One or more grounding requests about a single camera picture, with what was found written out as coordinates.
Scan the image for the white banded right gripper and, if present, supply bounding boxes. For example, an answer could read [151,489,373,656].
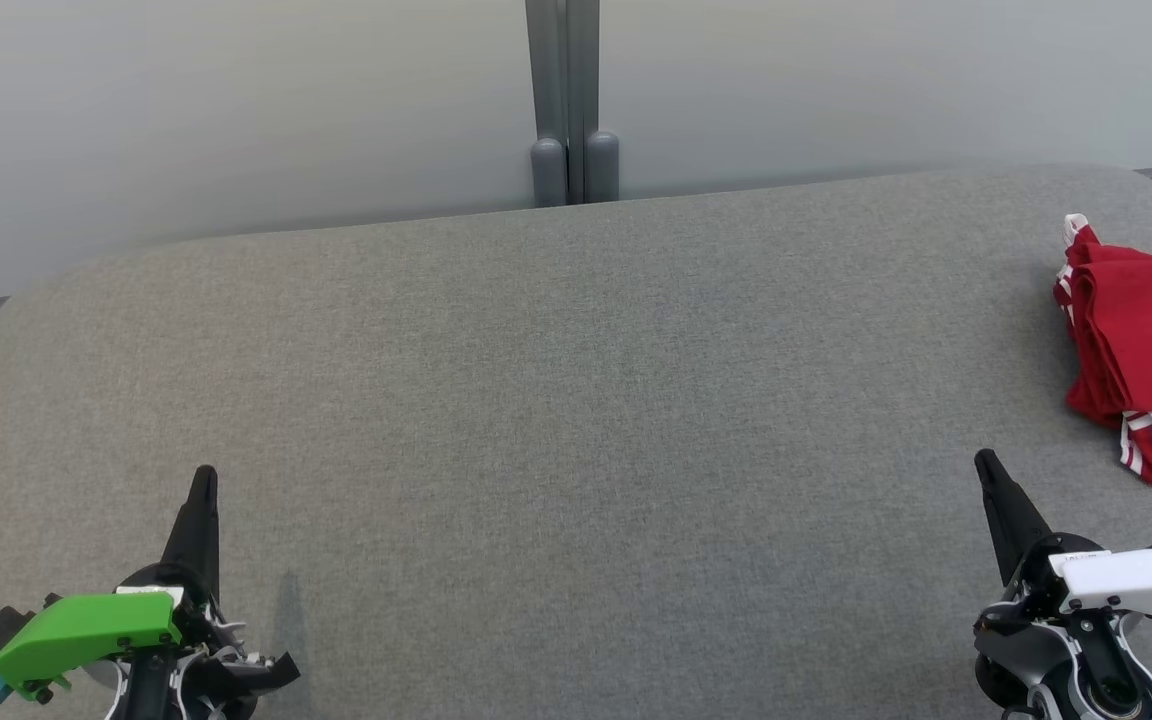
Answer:
[974,448,1152,616]

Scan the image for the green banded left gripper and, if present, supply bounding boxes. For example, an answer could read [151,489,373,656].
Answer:
[0,465,227,698]

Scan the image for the red shorts with white stripe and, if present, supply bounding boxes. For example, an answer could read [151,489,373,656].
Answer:
[1053,213,1152,301]

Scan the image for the grey fabric sofa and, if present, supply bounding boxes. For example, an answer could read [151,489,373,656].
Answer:
[0,163,1152,720]

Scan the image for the grey partition frame post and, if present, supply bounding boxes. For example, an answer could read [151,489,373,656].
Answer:
[525,0,622,208]

